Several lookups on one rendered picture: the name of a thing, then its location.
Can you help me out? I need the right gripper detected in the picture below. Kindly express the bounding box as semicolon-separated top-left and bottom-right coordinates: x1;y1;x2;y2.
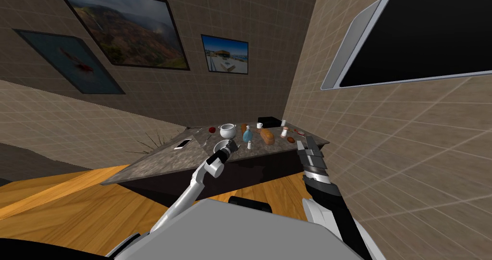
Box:
295;136;327;170

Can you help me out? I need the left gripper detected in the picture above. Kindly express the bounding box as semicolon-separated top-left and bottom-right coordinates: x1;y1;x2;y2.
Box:
224;139;240;156

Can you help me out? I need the white bowl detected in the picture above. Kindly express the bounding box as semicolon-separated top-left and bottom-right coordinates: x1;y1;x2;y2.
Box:
213;139;231;156

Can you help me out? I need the brown bread loaf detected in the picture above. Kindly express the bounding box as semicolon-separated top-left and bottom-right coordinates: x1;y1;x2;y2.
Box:
260;129;276;146

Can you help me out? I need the black box appliance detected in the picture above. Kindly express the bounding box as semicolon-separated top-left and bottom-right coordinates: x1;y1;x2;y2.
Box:
257;116;283;128

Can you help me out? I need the dark twig plant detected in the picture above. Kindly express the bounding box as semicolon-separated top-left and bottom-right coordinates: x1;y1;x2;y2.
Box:
124;128;181;155

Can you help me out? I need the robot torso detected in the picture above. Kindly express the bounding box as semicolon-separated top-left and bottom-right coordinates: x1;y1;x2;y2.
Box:
114;196;367;260

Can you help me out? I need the small picture with blue sky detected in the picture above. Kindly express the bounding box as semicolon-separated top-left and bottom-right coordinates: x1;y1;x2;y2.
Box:
200;34;249;75

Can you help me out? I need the large landscape picture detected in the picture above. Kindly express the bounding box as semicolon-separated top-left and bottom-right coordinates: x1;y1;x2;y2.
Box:
51;0;191;71

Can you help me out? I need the dark blue picture with red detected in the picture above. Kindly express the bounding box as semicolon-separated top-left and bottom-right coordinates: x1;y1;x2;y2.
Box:
12;29;126;95

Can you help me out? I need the white pot with handles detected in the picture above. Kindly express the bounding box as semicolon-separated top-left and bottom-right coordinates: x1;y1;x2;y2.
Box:
218;123;237;139

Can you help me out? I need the black window with grey frame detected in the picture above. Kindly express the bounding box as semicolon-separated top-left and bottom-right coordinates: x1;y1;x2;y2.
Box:
320;0;492;91

